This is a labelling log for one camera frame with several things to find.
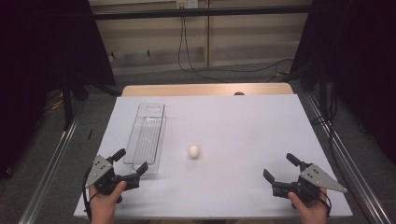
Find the person's right hand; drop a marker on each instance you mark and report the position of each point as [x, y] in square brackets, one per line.
[311, 213]

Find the small black floor object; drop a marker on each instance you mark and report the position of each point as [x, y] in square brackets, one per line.
[90, 134]

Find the black curtain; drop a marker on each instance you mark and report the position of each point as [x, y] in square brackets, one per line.
[358, 62]
[37, 62]

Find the white egg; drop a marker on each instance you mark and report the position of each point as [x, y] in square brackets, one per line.
[194, 151]

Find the black horizontal metal bar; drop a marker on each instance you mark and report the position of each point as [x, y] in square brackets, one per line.
[202, 13]

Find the white table mat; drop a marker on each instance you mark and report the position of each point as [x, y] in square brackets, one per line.
[233, 130]

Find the black metal stand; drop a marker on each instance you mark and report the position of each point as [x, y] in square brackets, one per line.
[67, 102]

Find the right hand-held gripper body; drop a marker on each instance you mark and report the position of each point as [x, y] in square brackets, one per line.
[311, 180]

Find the clear plastic storage container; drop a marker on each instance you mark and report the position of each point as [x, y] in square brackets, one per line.
[146, 133]

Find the aluminium floor rail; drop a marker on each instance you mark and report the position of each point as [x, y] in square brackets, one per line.
[49, 174]
[348, 168]

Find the person's left hand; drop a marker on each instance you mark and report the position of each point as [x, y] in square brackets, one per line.
[102, 207]

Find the wooden table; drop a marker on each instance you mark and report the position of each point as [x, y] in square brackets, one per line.
[186, 89]

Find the white wall socket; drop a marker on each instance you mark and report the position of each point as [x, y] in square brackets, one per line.
[186, 3]

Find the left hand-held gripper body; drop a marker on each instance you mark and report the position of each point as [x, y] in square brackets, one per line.
[104, 182]

